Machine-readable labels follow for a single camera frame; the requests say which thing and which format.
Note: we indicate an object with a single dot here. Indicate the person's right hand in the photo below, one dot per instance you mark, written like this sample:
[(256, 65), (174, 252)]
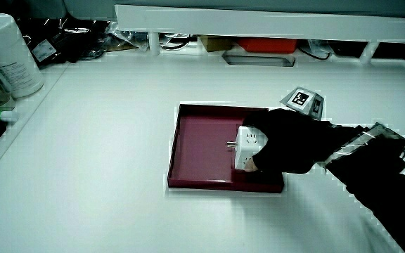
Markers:
[(294, 140)]

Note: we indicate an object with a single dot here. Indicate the white cube socket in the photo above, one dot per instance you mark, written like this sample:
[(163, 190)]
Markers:
[(246, 145)]

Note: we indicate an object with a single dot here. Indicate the person's right forearm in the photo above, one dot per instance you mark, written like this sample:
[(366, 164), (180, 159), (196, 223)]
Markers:
[(382, 175)]

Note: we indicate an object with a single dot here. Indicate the dark red tray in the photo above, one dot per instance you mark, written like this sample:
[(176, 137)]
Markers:
[(202, 151)]

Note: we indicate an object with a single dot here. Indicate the orange box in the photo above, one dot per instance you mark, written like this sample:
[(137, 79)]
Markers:
[(268, 45)]

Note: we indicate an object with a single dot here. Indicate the white raised shelf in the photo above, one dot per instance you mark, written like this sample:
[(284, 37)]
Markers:
[(265, 22)]

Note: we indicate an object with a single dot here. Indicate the brown cardboard box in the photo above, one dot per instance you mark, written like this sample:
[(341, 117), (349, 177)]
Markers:
[(216, 43)]

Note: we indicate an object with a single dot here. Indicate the clear plastic bag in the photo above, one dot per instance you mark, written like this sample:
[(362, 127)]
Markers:
[(128, 37)]

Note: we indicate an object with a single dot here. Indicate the black plastic bag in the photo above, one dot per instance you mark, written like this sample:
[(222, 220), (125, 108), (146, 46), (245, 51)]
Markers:
[(65, 40)]

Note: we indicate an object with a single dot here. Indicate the white cylindrical container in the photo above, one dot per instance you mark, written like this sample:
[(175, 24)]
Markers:
[(7, 52)]

